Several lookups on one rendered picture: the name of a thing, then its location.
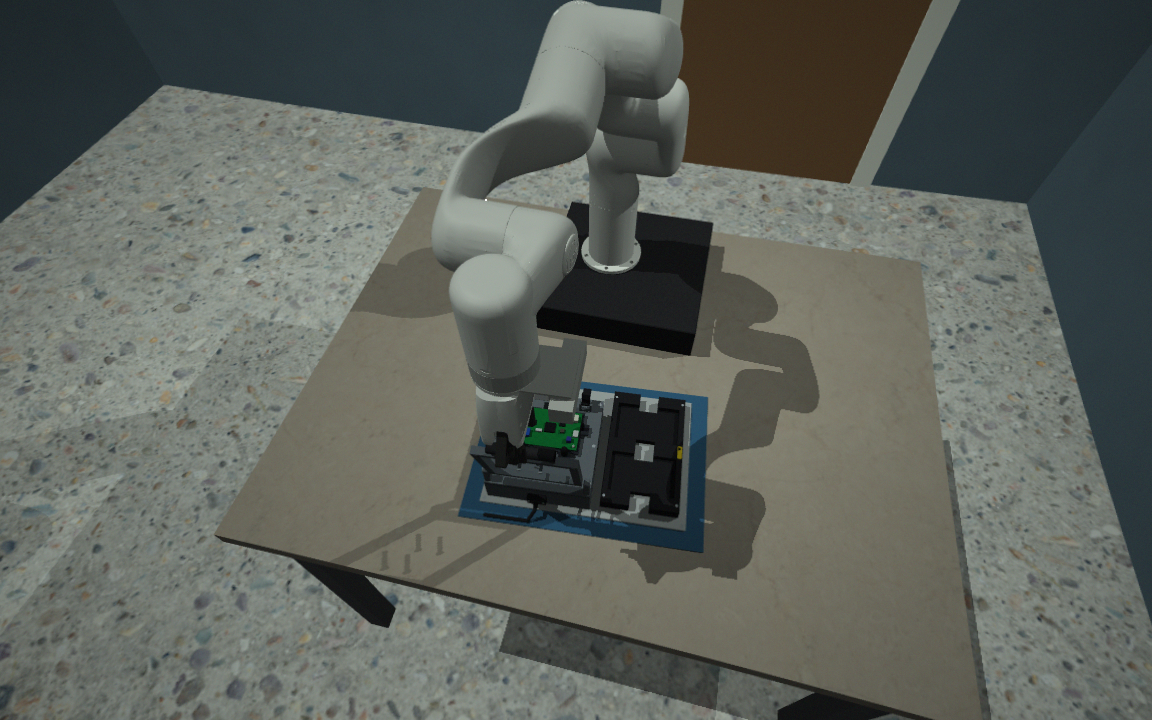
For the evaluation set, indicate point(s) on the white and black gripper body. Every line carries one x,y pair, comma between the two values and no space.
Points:
503,412

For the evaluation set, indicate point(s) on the green circuit board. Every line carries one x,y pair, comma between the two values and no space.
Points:
553,434

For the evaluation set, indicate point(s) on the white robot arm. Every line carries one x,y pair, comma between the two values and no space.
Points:
507,260

